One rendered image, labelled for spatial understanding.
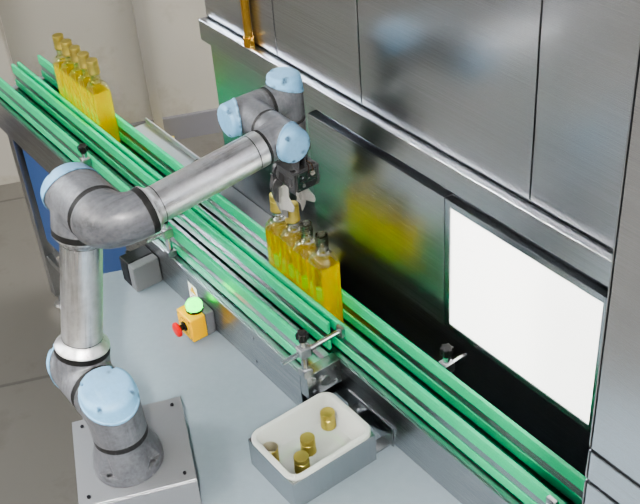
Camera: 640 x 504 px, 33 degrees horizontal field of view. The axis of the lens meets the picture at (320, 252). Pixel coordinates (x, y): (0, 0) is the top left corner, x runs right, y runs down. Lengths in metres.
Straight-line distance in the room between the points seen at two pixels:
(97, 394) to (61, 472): 1.37
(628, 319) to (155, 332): 1.65
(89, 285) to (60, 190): 0.22
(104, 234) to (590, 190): 0.87
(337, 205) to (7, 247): 2.30
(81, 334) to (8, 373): 1.73
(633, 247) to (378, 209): 1.15
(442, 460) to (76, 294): 0.83
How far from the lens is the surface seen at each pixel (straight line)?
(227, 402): 2.57
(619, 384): 1.45
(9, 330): 4.15
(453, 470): 2.28
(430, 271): 2.33
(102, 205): 2.01
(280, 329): 2.46
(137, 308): 2.89
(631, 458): 1.52
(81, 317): 2.23
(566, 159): 1.91
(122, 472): 2.31
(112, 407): 2.19
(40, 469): 3.60
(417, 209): 2.27
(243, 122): 2.19
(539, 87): 1.90
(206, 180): 2.05
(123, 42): 4.85
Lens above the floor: 2.55
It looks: 37 degrees down
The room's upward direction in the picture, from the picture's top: 5 degrees counter-clockwise
